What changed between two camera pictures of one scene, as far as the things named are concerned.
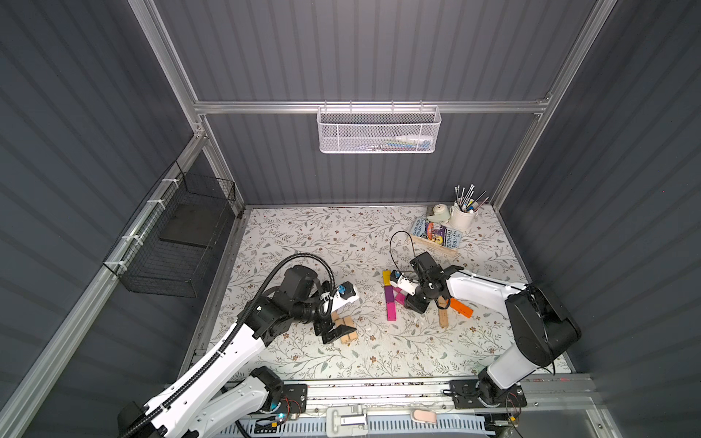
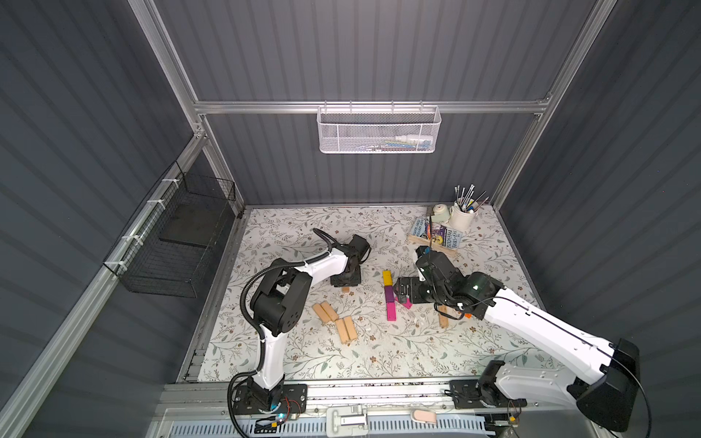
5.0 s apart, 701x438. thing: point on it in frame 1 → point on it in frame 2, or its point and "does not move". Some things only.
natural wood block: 444,318 does not move
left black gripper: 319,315 → 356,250
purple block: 389,293 does not move
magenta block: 391,307 does not move
